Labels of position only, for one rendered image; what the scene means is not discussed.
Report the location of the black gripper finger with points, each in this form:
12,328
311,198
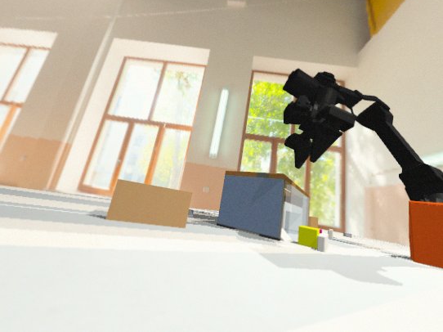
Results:
301,152
323,137

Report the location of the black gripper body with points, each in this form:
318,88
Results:
328,114

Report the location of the yellow block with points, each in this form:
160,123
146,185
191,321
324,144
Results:
308,236

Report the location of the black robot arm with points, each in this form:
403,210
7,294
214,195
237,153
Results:
423,182

